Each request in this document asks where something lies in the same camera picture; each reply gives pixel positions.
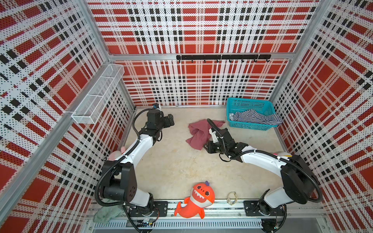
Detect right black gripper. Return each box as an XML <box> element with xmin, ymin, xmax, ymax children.
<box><xmin>203</xmin><ymin>140</ymin><xmax>228</xmax><ymax>154</ymax></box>

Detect maroon tank top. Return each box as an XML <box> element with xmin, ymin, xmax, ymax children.
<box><xmin>186</xmin><ymin>119</ymin><xmax>211</xmax><ymax>150</ymax></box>

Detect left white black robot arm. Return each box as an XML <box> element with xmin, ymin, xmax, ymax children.
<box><xmin>94</xmin><ymin>103</ymin><xmax>174</xmax><ymax>216</ymax></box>

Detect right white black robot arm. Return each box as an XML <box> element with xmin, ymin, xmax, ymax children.
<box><xmin>204</xmin><ymin>119</ymin><xmax>323</xmax><ymax>216</ymax></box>

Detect striped black white tank top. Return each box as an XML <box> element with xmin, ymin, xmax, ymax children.
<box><xmin>229</xmin><ymin>109</ymin><xmax>283</xmax><ymax>126</ymax></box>

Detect teal plastic basket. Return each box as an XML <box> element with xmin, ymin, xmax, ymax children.
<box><xmin>226</xmin><ymin>98</ymin><xmax>283</xmax><ymax>131</ymax></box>

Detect red shark plush toy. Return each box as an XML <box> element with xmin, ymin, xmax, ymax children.
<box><xmin>174</xmin><ymin>181</ymin><xmax>215</xmax><ymax>219</ymax></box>

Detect white plush toy yellow glasses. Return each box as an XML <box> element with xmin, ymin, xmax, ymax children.
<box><xmin>274</xmin><ymin>152</ymin><xmax>292</xmax><ymax>159</ymax></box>

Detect pink plush toy red dress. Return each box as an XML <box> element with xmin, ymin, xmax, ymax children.
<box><xmin>107</xmin><ymin>146</ymin><xmax>126</xmax><ymax>161</ymax></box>

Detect green cloth rag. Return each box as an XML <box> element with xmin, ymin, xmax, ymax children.
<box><xmin>93</xmin><ymin>205</ymin><xmax>124</xmax><ymax>224</ymax></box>

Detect clear plastic ring loop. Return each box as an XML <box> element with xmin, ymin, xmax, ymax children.
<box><xmin>227</xmin><ymin>191</ymin><xmax>239</xmax><ymax>206</ymax></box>

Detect black wall hook rail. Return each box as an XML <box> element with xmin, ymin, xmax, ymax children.
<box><xmin>176</xmin><ymin>54</ymin><xmax>272</xmax><ymax>62</ymax></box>

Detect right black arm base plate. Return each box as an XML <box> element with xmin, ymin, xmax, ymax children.
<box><xmin>243</xmin><ymin>200</ymin><xmax>284</xmax><ymax>218</ymax></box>

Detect white wire mesh shelf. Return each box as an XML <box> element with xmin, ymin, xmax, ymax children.
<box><xmin>72</xmin><ymin>64</ymin><xmax>124</xmax><ymax>124</ymax></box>

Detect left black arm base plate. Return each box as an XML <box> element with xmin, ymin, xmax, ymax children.
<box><xmin>128</xmin><ymin>201</ymin><xmax>168</xmax><ymax>217</ymax></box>

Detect aluminium front rail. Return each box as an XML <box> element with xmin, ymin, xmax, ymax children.
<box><xmin>84</xmin><ymin>198</ymin><xmax>327</xmax><ymax>231</ymax></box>

